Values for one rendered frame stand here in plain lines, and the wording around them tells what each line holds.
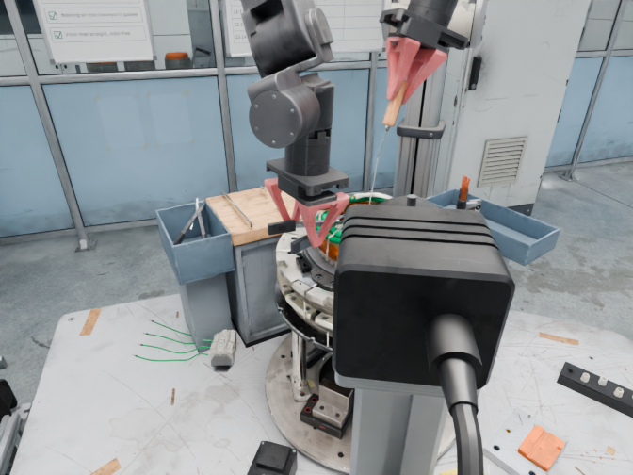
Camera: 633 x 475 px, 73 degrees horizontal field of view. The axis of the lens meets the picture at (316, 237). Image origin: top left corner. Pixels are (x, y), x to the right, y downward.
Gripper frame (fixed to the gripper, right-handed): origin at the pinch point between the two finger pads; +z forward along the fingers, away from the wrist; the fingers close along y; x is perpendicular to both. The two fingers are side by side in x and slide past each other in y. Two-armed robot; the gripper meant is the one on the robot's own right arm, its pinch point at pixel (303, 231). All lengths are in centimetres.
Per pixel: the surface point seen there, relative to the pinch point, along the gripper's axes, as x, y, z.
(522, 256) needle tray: 40.9, 11.7, 10.8
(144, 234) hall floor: 35, -236, 119
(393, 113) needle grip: 12.7, 1.6, -15.3
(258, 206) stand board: 9.8, -30.2, 10.5
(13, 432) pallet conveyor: -43, -38, 51
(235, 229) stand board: 1.4, -24.0, 10.8
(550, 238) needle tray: 48, 13, 9
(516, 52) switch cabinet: 229, -109, -9
